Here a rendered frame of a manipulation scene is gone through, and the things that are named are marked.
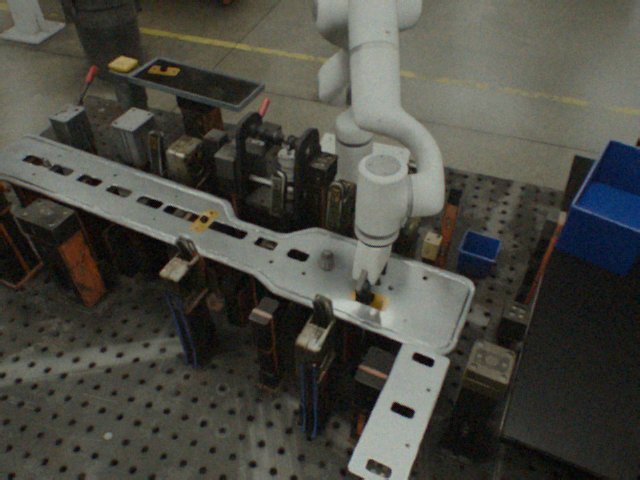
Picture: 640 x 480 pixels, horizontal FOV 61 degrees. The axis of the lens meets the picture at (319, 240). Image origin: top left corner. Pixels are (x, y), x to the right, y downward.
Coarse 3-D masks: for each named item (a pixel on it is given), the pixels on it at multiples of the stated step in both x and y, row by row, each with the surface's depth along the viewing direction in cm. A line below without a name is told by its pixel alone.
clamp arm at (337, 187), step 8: (336, 184) 130; (344, 184) 131; (336, 192) 131; (344, 192) 132; (328, 200) 134; (336, 200) 132; (328, 208) 135; (336, 208) 134; (328, 216) 136; (336, 216) 135; (328, 224) 137; (336, 224) 136
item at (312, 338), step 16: (304, 336) 108; (320, 336) 107; (304, 352) 107; (320, 352) 107; (304, 368) 111; (320, 368) 111; (304, 384) 119; (320, 384) 120; (304, 400) 120; (320, 400) 123; (336, 400) 135; (304, 416) 125; (320, 416) 126
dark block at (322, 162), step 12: (324, 156) 136; (336, 156) 136; (312, 168) 134; (324, 168) 133; (336, 168) 139; (312, 180) 137; (324, 180) 135; (312, 192) 140; (324, 192) 138; (312, 204) 143; (324, 204) 141; (312, 216) 146; (324, 216) 144; (324, 228) 147
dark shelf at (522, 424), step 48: (576, 192) 140; (576, 288) 118; (624, 288) 118; (528, 336) 109; (576, 336) 109; (624, 336) 109; (528, 384) 102; (576, 384) 102; (624, 384) 102; (528, 432) 95; (576, 432) 95; (624, 432) 95
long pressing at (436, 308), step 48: (48, 144) 160; (48, 192) 146; (96, 192) 145; (144, 192) 145; (192, 192) 145; (240, 240) 132; (288, 240) 132; (336, 240) 132; (288, 288) 122; (336, 288) 122; (384, 288) 122; (432, 288) 122; (384, 336) 114; (432, 336) 113
